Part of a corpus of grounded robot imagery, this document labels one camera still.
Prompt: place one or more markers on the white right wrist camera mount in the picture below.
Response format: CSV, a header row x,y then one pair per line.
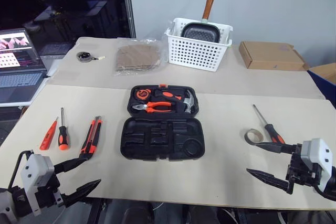
x,y
316,153

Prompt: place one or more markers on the steel claw hammer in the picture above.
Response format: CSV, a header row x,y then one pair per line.
x,y
188,102

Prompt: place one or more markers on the long black orange screwdriver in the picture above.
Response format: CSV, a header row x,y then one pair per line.
x,y
273,130

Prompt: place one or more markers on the orange tester screwdriver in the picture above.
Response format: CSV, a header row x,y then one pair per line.
x,y
47,136

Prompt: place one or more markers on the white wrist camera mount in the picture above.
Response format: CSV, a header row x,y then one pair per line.
x,y
34,169
316,153

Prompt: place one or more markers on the dark rounded shape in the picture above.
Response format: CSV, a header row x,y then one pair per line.
x,y
136,214

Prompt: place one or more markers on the grey tape roll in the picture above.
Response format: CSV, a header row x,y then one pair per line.
x,y
246,138

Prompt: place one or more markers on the black tool case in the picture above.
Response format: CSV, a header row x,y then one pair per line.
x,y
162,140

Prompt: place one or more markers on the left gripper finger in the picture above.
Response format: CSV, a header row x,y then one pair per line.
x,y
69,165
81,191

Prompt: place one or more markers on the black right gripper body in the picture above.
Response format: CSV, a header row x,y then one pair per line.
x,y
299,174

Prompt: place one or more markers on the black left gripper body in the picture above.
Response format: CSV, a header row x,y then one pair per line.
x,y
48,192

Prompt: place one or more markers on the orange black tape measure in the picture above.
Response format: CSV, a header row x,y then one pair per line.
x,y
143,94

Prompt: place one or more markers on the plastic bag brown sheets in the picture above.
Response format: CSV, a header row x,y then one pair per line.
x,y
137,56

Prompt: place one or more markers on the flat brown cardboard box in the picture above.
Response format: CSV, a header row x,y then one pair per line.
x,y
270,54

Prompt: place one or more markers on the orange black utility knife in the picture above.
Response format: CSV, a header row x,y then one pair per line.
x,y
90,140

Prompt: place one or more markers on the white perforated plastic basket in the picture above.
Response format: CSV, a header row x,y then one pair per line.
x,y
194,53

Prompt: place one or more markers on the short black orange screwdriver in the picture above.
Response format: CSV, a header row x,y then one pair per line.
x,y
63,138

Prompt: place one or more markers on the blue bin with cardboard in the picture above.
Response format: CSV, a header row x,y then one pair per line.
x,y
325,82

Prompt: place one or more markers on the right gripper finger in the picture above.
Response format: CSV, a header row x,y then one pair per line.
x,y
270,179
275,147

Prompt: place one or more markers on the open grey laptop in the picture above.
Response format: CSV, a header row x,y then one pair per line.
x,y
18,77

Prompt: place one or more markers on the beige table cover sheet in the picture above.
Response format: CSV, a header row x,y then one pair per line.
x,y
223,182
236,82

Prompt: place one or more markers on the grey metal post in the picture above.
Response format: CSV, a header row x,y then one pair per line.
x,y
130,3

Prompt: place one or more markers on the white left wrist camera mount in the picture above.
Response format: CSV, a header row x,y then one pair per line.
x,y
34,169

